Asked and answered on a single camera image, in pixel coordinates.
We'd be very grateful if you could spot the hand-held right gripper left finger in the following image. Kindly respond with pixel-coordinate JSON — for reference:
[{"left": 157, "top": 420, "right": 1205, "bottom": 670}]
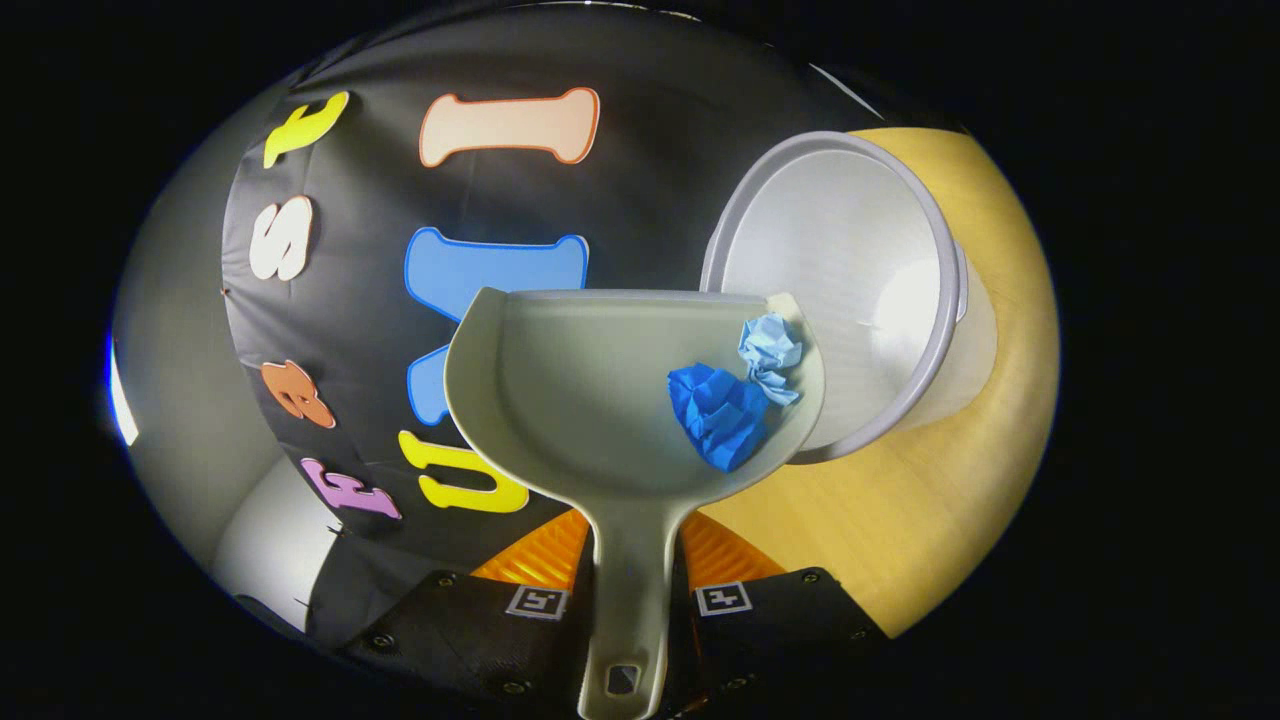
[{"left": 340, "top": 508, "right": 593, "bottom": 701}]

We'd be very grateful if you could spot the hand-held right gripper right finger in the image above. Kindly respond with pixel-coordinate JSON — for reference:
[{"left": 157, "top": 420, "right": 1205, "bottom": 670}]
[{"left": 678, "top": 510, "right": 891, "bottom": 716}]

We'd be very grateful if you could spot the dark blue paper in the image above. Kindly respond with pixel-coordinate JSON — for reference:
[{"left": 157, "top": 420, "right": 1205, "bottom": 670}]
[{"left": 667, "top": 362, "right": 773, "bottom": 473}]

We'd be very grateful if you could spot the grey plastic dustpan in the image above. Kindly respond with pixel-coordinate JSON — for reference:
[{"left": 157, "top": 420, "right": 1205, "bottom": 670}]
[{"left": 443, "top": 287, "right": 827, "bottom": 720}]

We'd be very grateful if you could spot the light blue paper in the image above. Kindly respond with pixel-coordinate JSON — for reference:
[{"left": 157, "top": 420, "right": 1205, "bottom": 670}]
[{"left": 738, "top": 312, "right": 805, "bottom": 407}]

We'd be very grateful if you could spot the white ribbed garbage bin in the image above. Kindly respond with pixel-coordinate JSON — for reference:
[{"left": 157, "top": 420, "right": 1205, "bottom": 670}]
[{"left": 700, "top": 130, "right": 999, "bottom": 466}]

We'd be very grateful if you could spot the wooden desktop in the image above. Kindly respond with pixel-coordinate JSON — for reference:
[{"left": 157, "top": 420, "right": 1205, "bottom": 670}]
[{"left": 700, "top": 127, "right": 1061, "bottom": 639}]

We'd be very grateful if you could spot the long ceiling light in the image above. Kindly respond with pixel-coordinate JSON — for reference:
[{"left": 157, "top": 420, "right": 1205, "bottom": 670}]
[{"left": 105, "top": 335, "right": 141, "bottom": 446}]

